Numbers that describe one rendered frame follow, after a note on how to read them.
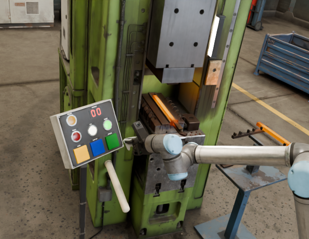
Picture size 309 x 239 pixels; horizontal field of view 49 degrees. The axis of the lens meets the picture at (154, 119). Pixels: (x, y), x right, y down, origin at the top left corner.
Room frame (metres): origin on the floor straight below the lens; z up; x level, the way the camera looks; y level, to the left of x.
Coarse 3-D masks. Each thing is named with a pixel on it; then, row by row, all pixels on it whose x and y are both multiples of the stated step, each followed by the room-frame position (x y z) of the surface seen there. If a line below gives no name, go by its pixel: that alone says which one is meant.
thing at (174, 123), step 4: (156, 96) 2.18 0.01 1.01; (156, 100) 2.12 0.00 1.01; (160, 100) 2.13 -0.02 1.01; (160, 104) 2.06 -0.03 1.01; (164, 108) 2.02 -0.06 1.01; (164, 112) 1.98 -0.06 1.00; (168, 112) 1.96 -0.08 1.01; (168, 116) 1.92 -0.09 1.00; (172, 116) 1.92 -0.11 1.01; (172, 120) 1.86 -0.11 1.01; (176, 120) 1.86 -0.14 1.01; (172, 124) 1.85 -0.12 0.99; (176, 124) 1.82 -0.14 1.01; (176, 128) 1.81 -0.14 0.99; (180, 128) 1.78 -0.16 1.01; (180, 132) 1.78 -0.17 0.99
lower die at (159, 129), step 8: (144, 96) 2.19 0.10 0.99; (152, 96) 2.18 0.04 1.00; (160, 96) 2.22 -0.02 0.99; (144, 104) 2.08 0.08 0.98; (152, 104) 2.08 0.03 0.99; (168, 104) 2.11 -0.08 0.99; (144, 112) 2.01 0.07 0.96; (160, 112) 1.98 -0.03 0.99; (176, 112) 2.01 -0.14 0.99; (152, 120) 1.88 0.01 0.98; (160, 120) 1.88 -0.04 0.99; (168, 120) 1.88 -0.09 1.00; (152, 128) 1.85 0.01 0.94; (160, 128) 1.83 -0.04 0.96; (168, 128) 1.86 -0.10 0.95
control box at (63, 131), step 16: (64, 112) 1.48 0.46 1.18; (80, 112) 1.51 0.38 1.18; (96, 112) 1.57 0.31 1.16; (112, 112) 1.64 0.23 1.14; (64, 128) 1.41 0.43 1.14; (80, 128) 1.46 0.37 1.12; (96, 128) 1.52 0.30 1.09; (112, 128) 1.59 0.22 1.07; (64, 144) 1.37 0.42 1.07; (80, 144) 1.42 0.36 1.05; (64, 160) 1.37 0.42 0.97
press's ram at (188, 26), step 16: (160, 0) 1.85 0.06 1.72; (176, 0) 1.83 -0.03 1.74; (192, 0) 1.86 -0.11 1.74; (208, 0) 1.90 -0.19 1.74; (160, 16) 1.82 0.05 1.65; (176, 16) 1.83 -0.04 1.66; (192, 16) 1.87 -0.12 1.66; (208, 16) 1.91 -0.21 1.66; (160, 32) 1.80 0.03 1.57; (176, 32) 1.84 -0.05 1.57; (192, 32) 1.88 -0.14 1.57; (208, 32) 1.92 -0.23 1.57; (160, 48) 1.80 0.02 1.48; (176, 48) 1.84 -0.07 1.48; (192, 48) 1.88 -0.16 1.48; (160, 64) 1.81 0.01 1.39; (176, 64) 1.85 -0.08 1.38; (192, 64) 1.91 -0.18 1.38
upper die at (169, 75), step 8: (152, 64) 1.98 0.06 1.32; (152, 72) 1.96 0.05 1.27; (160, 72) 1.85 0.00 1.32; (168, 72) 1.83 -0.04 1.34; (176, 72) 1.85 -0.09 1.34; (184, 72) 1.87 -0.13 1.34; (192, 72) 1.90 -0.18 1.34; (160, 80) 1.84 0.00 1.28; (168, 80) 1.84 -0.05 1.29; (176, 80) 1.86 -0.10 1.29; (184, 80) 1.88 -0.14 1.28
